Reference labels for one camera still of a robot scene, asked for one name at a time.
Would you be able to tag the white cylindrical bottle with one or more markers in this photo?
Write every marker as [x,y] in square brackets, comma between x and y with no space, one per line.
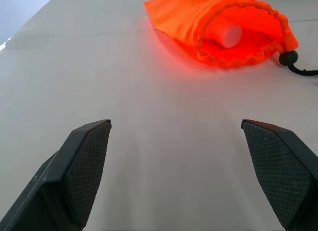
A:
[227,33]

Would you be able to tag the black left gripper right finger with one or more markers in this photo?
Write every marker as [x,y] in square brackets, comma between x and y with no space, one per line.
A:
[280,171]

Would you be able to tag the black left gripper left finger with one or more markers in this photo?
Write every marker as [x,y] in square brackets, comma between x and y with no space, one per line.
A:
[74,171]

